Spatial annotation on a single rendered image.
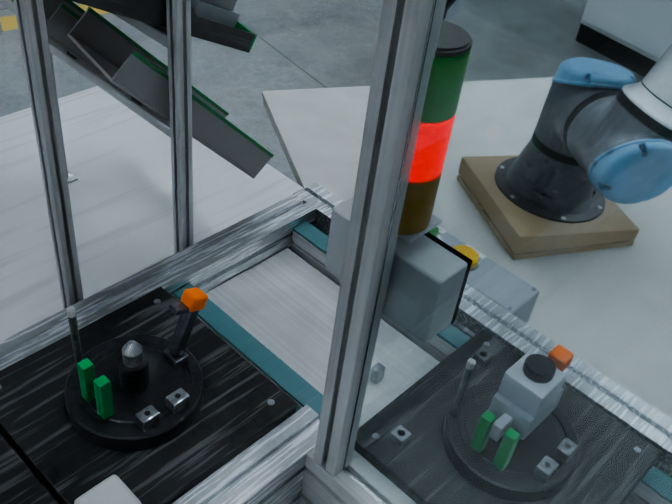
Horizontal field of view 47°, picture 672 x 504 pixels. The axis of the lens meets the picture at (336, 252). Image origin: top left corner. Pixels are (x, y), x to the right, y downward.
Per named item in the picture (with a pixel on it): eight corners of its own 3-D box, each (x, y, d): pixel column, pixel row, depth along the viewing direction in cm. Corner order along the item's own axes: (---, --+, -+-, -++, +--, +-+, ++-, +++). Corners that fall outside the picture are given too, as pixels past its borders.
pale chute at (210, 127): (209, 134, 119) (227, 111, 118) (254, 179, 111) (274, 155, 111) (66, 34, 96) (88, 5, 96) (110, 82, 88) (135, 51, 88)
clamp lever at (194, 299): (177, 344, 85) (197, 285, 82) (188, 355, 84) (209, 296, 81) (150, 351, 82) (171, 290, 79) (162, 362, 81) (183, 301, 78)
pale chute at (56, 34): (149, 94, 126) (167, 72, 125) (188, 133, 118) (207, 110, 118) (3, -8, 103) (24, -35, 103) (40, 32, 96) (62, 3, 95)
